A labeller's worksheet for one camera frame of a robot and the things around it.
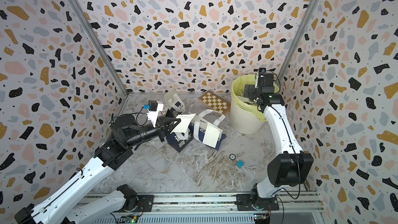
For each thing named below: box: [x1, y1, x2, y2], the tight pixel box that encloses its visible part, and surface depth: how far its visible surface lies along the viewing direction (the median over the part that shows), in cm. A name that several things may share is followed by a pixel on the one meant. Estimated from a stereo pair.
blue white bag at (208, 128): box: [190, 109, 227, 151], surface depth 77 cm
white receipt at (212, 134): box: [202, 122, 224, 149], surface depth 76 cm
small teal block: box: [236, 159, 245, 169], surface depth 87 cm
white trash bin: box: [230, 100, 268, 135], surface depth 92 cm
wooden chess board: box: [198, 90, 231, 115], surface depth 115 cm
